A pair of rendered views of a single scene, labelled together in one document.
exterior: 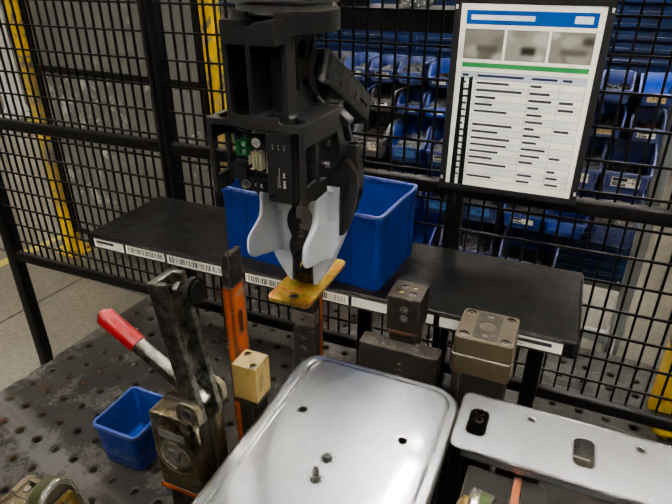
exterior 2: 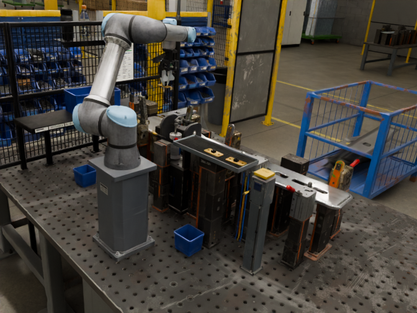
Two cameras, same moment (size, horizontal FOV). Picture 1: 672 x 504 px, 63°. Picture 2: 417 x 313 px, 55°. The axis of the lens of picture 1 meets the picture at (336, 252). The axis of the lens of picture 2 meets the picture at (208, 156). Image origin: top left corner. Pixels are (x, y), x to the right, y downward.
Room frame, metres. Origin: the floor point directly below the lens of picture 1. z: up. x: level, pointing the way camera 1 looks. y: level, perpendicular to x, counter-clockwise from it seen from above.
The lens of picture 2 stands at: (-0.53, 2.11, 1.81)
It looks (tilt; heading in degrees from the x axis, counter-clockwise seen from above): 23 degrees down; 287
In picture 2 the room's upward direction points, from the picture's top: 4 degrees clockwise
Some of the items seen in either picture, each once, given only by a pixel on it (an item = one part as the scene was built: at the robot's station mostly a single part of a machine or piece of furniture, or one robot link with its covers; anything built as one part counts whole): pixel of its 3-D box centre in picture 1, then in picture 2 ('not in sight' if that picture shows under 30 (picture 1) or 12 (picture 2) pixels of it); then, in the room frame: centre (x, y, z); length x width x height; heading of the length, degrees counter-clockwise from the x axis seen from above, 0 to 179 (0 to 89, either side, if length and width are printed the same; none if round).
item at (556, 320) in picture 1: (317, 258); (93, 112); (0.89, 0.03, 1.01); 0.90 x 0.22 x 0.03; 67
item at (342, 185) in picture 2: not in sight; (334, 200); (-0.62, 0.27, 0.88); 0.15 x 0.11 x 0.36; 67
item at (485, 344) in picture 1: (473, 424); (149, 128); (0.62, -0.21, 0.88); 0.08 x 0.08 x 0.36; 67
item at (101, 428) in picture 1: (137, 429); (85, 176); (0.74, 0.36, 0.74); 0.11 x 0.10 x 0.09; 157
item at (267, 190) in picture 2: not in sight; (257, 225); (-0.33, 0.71, 0.92); 0.08 x 0.08 x 0.44; 67
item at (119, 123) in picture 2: not in sight; (120, 124); (0.26, 0.77, 1.27); 0.13 x 0.12 x 0.14; 0
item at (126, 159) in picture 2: not in sight; (122, 151); (0.26, 0.77, 1.15); 0.15 x 0.15 x 0.10
